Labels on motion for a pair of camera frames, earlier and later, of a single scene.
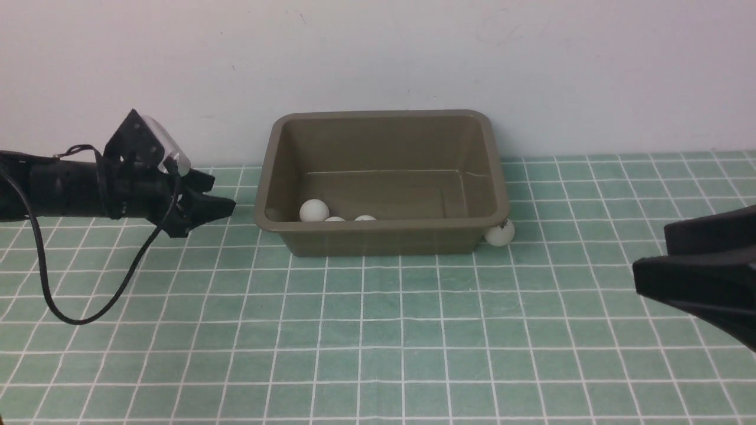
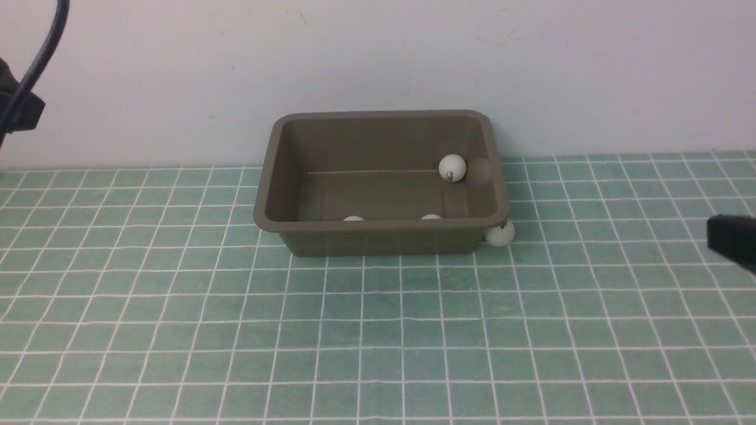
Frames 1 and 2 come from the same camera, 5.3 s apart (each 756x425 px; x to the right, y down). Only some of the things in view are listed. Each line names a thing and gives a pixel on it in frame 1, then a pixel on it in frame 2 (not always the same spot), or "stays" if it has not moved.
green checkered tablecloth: x=228 y=327 stays
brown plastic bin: x=394 y=165 stays
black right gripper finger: x=709 y=270 -> x=734 y=236
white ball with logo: x=501 y=235 stays
